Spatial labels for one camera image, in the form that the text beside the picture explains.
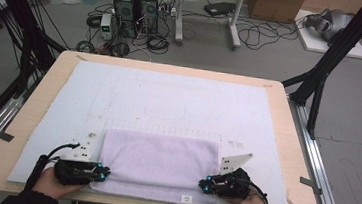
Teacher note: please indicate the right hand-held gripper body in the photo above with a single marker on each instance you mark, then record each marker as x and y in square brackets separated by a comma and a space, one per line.
[233, 185]

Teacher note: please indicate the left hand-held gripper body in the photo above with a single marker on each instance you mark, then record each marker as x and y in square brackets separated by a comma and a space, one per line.
[75, 172]

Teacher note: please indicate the lilac printed towel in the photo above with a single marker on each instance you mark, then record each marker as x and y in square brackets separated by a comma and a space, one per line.
[159, 167]

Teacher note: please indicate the person's left hand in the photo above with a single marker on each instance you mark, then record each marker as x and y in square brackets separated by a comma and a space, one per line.
[50, 186]

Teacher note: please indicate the grey tape strip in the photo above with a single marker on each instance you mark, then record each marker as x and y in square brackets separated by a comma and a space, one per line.
[5, 136]
[310, 184]

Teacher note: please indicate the white grid mat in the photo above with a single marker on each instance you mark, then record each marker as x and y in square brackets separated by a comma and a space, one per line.
[169, 101]

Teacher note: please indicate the white power supply unit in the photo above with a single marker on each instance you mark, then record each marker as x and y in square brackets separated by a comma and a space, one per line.
[107, 26]

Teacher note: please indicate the white desk leg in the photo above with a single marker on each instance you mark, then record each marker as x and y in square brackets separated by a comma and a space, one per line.
[235, 23]
[180, 15]

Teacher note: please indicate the large black computer tower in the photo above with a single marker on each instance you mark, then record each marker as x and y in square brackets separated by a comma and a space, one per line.
[126, 9]

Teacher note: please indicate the white floor board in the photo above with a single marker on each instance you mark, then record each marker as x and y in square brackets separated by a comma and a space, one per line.
[312, 42]

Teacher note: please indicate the slim black computer tower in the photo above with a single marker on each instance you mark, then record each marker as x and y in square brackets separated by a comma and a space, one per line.
[149, 8]

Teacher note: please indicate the white power strip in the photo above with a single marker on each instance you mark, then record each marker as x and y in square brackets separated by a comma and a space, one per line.
[168, 11]

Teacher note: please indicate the flat black device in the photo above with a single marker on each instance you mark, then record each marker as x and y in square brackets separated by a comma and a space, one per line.
[219, 8]

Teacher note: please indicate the brown cardboard box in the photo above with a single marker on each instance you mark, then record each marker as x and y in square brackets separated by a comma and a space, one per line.
[275, 5]

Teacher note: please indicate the grey helmet headset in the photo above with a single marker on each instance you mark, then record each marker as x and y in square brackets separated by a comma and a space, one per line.
[330, 22]

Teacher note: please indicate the black frame stand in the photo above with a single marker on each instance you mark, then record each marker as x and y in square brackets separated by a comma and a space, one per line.
[28, 33]
[327, 56]

